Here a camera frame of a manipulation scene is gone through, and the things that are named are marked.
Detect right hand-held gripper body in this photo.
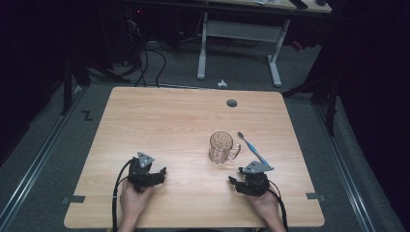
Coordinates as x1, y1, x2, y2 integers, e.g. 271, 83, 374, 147
236, 160, 276, 198

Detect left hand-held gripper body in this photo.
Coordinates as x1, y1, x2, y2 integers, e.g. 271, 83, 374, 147
127, 151, 163, 193

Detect blue toothbrush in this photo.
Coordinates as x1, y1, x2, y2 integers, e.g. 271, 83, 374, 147
237, 130, 271, 167

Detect clear glass mug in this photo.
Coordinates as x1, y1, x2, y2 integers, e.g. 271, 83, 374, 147
208, 130, 242, 165

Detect person's right hand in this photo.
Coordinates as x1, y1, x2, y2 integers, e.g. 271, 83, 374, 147
244, 189, 282, 224

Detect person's left hand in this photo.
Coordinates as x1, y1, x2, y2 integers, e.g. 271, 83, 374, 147
119, 182, 157, 220

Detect grey tape strip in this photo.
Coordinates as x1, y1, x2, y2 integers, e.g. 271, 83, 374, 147
306, 191, 327, 203
62, 194, 87, 205

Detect black metal stand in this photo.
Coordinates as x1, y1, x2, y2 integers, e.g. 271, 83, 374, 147
60, 56, 132, 117
280, 61, 341, 137

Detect white-framed wooden desk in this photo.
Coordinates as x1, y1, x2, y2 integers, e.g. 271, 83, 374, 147
129, 0, 333, 88

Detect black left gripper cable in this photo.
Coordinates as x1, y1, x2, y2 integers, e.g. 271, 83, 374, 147
111, 158, 133, 232

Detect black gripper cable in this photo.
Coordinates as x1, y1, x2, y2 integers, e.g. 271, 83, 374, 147
111, 158, 133, 232
266, 188, 290, 232

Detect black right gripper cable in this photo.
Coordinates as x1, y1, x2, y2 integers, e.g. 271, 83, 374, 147
266, 188, 290, 232

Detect metal floor rail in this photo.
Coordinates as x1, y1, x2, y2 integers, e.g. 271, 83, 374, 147
312, 101, 377, 232
0, 86, 85, 225

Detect black floor cables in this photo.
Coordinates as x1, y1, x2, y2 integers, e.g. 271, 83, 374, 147
124, 18, 169, 89

